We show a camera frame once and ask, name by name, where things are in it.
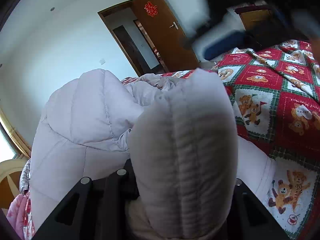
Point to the pale lilac quilted jacket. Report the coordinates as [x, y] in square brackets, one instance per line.
[180, 142]

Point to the brown wooden cabinet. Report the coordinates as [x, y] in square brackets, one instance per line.
[255, 17]

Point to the pink folded quilt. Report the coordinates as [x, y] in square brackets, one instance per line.
[20, 215]

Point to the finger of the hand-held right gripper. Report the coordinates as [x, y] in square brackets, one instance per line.
[222, 43]

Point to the red paper door decoration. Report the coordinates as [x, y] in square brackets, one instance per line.
[151, 9]

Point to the cream and wood headboard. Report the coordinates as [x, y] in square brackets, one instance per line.
[10, 177]

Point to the red bear-print bed sheet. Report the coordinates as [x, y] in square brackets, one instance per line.
[275, 100]

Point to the window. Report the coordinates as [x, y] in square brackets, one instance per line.
[5, 142]

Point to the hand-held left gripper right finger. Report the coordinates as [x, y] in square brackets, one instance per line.
[247, 212]

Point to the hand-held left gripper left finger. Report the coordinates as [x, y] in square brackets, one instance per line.
[117, 192]

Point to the striped grey pillow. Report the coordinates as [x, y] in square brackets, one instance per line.
[25, 177]

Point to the brown wooden door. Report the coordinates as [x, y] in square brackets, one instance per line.
[170, 45]

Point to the brown door frame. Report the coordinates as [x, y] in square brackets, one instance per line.
[107, 20]

